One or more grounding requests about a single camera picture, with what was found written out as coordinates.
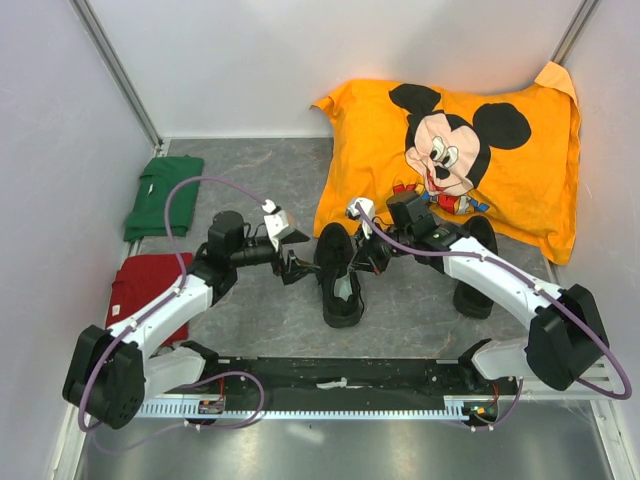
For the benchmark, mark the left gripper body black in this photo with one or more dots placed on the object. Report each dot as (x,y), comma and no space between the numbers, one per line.
(281,269)

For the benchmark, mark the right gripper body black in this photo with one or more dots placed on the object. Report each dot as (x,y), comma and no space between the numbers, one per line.
(378,252)

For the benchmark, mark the black shoe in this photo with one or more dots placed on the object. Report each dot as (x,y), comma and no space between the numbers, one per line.
(467,300)
(342,302)

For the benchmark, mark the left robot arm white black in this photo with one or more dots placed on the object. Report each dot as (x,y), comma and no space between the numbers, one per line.
(114,370)

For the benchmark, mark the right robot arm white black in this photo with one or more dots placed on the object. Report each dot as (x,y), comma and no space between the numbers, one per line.
(565,334)

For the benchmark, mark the red folded shirt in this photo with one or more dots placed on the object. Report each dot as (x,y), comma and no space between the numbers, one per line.
(140,280)

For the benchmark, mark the green folded shirt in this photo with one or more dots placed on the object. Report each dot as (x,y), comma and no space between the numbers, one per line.
(156,182)

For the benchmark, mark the orange Mickey Mouse pillow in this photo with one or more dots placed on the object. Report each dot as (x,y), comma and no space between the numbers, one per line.
(512,158)

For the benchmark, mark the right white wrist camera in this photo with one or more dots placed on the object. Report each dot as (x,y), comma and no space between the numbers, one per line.
(362,209)

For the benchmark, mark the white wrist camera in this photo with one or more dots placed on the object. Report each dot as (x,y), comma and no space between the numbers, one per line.
(281,226)
(362,209)

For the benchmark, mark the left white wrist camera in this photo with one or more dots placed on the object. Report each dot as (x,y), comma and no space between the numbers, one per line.
(281,226)

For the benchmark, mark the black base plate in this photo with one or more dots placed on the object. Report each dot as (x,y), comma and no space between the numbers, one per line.
(424,376)

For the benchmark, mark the grey slotted cable duct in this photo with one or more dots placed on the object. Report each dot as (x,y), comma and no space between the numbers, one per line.
(196,408)

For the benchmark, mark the left aluminium frame post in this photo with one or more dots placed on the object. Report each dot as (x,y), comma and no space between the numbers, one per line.
(89,18)

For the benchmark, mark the aluminium frame post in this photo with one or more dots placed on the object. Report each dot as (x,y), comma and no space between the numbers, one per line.
(89,18)
(574,30)

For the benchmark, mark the right aluminium frame post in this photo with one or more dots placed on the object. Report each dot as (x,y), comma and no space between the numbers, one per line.
(574,30)

